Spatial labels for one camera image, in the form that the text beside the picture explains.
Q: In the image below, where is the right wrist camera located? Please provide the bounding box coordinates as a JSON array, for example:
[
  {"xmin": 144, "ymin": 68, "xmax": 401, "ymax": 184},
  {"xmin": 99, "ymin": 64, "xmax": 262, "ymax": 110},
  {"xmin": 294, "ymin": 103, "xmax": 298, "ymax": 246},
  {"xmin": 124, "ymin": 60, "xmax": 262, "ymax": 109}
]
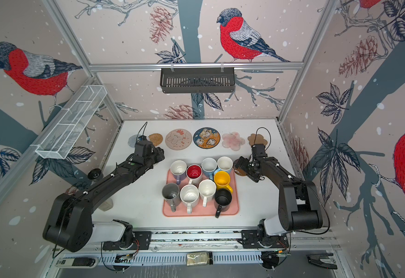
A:
[{"xmin": 252, "ymin": 144, "xmax": 267, "ymax": 160}]

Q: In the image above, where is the dark glossy round coaster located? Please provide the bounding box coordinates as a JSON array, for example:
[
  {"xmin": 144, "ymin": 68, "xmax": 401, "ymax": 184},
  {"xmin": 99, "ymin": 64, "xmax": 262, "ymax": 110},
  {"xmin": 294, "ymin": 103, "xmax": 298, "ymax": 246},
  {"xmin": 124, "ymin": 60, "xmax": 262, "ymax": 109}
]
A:
[{"xmin": 233, "ymin": 159, "xmax": 246, "ymax": 177}]

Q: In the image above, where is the pink flower coaster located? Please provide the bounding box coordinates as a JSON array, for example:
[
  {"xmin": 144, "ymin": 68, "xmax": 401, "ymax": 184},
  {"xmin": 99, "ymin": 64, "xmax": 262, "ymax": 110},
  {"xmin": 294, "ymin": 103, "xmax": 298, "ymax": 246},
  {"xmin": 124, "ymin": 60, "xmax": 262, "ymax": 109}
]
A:
[{"xmin": 222, "ymin": 132, "xmax": 245, "ymax": 151}]

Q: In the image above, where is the white mug front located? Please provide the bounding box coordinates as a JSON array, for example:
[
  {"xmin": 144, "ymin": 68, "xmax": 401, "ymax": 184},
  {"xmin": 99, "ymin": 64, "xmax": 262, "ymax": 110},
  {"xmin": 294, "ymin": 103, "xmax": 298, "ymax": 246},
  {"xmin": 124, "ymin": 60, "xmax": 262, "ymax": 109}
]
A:
[{"xmin": 180, "ymin": 184, "xmax": 200, "ymax": 214}]

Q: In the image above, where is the black wall basket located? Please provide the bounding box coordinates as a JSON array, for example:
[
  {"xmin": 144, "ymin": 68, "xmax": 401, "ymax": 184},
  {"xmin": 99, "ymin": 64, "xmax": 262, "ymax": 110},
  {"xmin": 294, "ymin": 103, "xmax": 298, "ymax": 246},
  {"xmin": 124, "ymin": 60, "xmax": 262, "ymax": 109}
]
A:
[{"xmin": 160, "ymin": 68, "xmax": 236, "ymax": 94}]

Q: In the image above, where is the black mug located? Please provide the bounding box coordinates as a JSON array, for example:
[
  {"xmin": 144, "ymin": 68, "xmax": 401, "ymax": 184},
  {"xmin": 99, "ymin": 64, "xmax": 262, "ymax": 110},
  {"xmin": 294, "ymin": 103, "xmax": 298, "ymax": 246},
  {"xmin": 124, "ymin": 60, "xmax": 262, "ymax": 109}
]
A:
[{"xmin": 214, "ymin": 189, "xmax": 232, "ymax": 218}]

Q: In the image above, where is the pink bunny round coaster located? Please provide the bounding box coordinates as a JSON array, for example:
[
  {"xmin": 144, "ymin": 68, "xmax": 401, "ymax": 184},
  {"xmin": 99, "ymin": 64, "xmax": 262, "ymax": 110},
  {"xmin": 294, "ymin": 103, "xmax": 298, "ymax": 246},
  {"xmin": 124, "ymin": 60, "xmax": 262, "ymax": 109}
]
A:
[{"xmin": 165, "ymin": 129, "xmax": 193, "ymax": 151}]

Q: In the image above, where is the black white power strip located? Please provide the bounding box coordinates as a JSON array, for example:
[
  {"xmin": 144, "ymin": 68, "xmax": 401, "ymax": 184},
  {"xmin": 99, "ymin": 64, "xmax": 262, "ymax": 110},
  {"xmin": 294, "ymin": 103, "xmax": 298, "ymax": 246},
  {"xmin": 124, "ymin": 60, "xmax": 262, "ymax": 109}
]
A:
[{"xmin": 55, "ymin": 257, "xmax": 97, "ymax": 269}]

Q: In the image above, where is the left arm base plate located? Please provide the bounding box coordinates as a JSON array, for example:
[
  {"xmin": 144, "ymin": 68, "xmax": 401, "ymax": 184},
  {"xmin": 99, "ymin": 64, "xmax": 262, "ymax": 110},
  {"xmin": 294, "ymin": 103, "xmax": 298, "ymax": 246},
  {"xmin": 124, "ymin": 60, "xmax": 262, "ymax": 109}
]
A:
[{"xmin": 103, "ymin": 231, "xmax": 152, "ymax": 251}]

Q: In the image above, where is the grey mug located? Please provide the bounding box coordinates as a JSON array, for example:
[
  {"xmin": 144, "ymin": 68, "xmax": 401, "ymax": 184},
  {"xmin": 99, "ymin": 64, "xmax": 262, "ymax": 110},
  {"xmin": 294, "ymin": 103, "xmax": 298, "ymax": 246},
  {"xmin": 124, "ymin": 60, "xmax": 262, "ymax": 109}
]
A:
[{"xmin": 162, "ymin": 183, "xmax": 181, "ymax": 213}]

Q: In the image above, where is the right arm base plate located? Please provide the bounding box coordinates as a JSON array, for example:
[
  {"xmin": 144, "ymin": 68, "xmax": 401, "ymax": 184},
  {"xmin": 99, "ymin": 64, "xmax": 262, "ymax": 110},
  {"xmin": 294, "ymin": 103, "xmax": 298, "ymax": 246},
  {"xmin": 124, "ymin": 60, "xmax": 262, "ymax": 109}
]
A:
[{"xmin": 238, "ymin": 230, "xmax": 289, "ymax": 249}]

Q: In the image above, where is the grey woven round coaster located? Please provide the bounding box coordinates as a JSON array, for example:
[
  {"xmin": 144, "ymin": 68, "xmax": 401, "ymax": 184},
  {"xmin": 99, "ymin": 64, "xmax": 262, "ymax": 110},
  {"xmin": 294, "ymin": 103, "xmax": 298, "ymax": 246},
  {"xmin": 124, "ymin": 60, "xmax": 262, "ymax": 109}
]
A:
[{"xmin": 128, "ymin": 134, "xmax": 139, "ymax": 148}]

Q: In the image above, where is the black clamp tool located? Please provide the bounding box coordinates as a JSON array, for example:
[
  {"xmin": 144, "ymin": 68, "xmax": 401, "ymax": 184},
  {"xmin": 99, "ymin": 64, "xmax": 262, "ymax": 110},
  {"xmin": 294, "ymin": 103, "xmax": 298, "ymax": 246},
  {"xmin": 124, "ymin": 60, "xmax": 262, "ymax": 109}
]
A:
[{"xmin": 307, "ymin": 253, "xmax": 338, "ymax": 270}]

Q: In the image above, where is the cork flower coaster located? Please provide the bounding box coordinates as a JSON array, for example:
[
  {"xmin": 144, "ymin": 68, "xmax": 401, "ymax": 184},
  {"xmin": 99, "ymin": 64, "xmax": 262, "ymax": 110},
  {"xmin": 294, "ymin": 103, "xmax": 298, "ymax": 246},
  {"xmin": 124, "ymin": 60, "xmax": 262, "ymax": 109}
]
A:
[{"xmin": 248, "ymin": 133, "xmax": 268, "ymax": 146}]

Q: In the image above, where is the white wire basket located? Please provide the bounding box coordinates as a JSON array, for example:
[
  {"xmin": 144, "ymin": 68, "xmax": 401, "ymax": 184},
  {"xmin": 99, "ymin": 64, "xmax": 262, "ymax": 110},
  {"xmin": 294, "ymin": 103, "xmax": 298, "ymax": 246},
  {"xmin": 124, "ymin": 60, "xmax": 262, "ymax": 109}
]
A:
[{"xmin": 35, "ymin": 85, "xmax": 107, "ymax": 159}]

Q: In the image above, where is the taped small box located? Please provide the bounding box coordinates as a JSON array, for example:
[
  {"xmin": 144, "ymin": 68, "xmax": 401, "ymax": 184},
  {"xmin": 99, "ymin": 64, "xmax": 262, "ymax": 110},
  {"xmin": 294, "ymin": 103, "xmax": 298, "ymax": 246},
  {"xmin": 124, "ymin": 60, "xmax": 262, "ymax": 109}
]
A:
[{"xmin": 186, "ymin": 251, "xmax": 213, "ymax": 266}]

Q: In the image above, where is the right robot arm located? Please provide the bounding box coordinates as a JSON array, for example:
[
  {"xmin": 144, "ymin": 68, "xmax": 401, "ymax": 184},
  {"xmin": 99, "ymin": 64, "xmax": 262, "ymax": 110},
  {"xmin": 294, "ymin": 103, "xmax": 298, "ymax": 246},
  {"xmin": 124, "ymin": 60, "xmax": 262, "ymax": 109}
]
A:
[{"xmin": 234, "ymin": 156, "xmax": 324, "ymax": 238}]

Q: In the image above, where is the blue cartoon round coaster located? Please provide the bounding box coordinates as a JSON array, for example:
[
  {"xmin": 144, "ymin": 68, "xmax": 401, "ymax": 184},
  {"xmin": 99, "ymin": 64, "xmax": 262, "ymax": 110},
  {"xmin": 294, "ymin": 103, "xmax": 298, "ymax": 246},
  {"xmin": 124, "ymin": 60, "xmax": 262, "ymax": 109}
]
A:
[{"xmin": 193, "ymin": 127, "xmax": 221, "ymax": 149}]

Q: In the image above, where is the silver lid spice jar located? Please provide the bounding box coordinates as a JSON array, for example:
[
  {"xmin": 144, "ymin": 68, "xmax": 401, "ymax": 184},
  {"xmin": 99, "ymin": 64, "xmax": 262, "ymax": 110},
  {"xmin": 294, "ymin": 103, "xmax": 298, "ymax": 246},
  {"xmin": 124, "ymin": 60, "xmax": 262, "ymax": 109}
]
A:
[{"xmin": 98, "ymin": 198, "xmax": 113, "ymax": 212}]

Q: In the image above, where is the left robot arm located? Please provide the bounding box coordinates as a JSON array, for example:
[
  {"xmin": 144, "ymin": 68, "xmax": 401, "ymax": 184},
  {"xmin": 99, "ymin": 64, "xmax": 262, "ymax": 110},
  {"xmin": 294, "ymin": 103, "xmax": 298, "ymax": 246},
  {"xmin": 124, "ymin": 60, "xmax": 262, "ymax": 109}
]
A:
[{"xmin": 42, "ymin": 140, "xmax": 165, "ymax": 252}]

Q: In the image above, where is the white mug middle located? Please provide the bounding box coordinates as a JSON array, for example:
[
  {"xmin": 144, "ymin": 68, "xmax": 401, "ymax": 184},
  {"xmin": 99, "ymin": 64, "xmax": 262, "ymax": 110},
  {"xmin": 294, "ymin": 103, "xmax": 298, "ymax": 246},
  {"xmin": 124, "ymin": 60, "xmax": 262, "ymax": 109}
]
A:
[{"xmin": 199, "ymin": 179, "xmax": 216, "ymax": 207}]

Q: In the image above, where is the pink serving tray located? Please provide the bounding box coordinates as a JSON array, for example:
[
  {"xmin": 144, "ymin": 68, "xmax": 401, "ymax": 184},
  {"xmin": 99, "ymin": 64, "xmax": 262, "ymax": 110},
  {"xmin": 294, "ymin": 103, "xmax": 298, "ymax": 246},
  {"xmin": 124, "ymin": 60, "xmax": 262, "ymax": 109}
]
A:
[{"xmin": 162, "ymin": 168, "xmax": 240, "ymax": 218}]

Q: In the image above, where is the lavender mug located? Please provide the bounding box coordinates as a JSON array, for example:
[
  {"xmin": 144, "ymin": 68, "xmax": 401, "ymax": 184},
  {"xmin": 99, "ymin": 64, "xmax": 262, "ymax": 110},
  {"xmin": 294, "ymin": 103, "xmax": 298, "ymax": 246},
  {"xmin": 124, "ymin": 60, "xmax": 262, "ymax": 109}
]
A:
[{"xmin": 170, "ymin": 160, "xmax": 187, "ymax": 185}]

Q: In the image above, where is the black lid spice jar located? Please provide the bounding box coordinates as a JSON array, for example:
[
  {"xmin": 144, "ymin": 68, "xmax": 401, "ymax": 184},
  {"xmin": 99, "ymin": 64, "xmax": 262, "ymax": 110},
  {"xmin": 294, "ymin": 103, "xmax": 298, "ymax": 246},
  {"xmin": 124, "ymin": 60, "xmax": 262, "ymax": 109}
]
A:
[{"xmin": 87, "ymin": 168, "xmax": 103, "ymax": 181}]

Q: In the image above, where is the red interior white mug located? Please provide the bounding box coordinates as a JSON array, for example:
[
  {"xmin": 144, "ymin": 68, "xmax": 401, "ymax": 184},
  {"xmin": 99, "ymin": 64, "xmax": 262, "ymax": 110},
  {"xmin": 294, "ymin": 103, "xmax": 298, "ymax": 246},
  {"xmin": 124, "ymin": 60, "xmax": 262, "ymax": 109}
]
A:
[{"xmin": 186, "ymin": 164, "xmax": 203, "ymax": 186}]

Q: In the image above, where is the white blue mug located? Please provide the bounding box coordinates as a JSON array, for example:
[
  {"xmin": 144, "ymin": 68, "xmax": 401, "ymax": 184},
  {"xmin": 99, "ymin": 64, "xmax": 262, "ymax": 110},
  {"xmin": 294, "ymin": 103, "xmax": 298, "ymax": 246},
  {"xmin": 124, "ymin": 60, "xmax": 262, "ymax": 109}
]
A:
[{"xmin": 217, "ymin": 156, "xmax": 233, "ymax": 173}]

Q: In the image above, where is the rattan round coaster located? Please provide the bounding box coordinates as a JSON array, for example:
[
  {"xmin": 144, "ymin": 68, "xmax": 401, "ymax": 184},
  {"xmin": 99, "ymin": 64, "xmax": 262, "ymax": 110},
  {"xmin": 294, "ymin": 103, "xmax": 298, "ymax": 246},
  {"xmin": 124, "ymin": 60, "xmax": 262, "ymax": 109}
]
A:
[{"xmin": 148, "ymin": 133, "xmax": 163, "ymax": 147}]

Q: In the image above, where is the yellow mug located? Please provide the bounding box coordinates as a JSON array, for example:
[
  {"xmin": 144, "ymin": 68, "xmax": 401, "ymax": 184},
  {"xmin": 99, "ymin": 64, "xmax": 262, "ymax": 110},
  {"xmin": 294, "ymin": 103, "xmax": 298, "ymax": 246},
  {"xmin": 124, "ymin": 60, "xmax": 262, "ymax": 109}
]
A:
[{"xmin": 214, "ymin": 171, "xmax": 234, "ymax": 194}]

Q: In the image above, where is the light blue mug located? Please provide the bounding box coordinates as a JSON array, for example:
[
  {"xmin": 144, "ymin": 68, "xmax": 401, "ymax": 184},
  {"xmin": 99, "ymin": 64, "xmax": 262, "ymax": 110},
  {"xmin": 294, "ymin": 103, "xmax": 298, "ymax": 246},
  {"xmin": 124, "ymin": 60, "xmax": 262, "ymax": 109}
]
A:
[{"xmin": 201, "ymin": 158, "xmax": 218, "ymax": 180}]

